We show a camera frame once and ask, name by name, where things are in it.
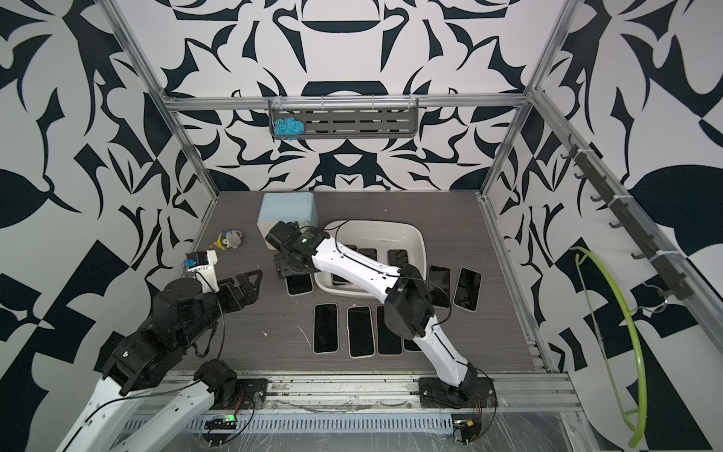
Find black phone pink case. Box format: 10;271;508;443
313;303;339;354

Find white plastic storage tub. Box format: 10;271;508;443
314;220;427;299

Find black phone white case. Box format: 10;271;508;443
376;305;403;356

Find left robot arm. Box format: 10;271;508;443
58;269;267;451

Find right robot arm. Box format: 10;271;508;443
265;221;495;409

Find light blue drawer box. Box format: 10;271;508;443
257;192;318;238

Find teal crumpled cloth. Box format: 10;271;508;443
273;118;306;140

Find left controller board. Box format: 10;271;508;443
203;415;238;432

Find controller board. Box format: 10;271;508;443
452;419;482;446
203;415;238;432

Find right controller board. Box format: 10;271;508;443
452;419;482;446

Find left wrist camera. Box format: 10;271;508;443
184;250;218;293

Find small plush toy keychain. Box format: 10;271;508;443
212;229;244;250

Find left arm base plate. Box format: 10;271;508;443
226;378;269;410

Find grey slotted wall shelf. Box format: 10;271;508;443
267;96;420;139

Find white ventilated cable duct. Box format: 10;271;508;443
123;411;456;435

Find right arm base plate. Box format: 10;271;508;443
418;377;497;410

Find dark hook rail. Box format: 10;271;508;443
564;141;694;301

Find green hose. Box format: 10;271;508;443
569;246;648;448

